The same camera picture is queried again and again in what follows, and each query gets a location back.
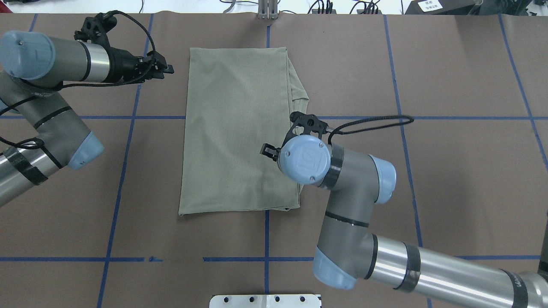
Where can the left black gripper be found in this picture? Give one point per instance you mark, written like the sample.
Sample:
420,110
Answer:
121,62

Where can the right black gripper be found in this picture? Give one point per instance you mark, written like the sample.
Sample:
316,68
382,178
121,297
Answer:
269,150

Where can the olive green long-sleeve shirt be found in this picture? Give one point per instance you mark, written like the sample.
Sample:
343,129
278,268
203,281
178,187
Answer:
238,99

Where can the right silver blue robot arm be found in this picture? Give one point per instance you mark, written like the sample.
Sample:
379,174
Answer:
421,235

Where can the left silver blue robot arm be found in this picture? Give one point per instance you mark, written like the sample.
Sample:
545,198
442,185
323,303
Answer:
35,68

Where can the black box with label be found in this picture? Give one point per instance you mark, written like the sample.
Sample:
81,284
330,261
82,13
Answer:
441,7

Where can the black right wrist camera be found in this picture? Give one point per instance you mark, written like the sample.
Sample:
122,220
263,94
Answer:
305,124

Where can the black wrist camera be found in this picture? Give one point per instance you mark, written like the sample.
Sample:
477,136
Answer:
305,124
95,29

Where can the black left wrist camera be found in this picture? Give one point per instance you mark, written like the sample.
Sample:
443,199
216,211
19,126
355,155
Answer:
95,29

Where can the aluminium frame post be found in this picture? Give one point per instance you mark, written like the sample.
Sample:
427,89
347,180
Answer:
268,9

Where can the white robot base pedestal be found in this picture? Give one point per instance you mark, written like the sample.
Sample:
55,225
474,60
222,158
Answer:
267,301

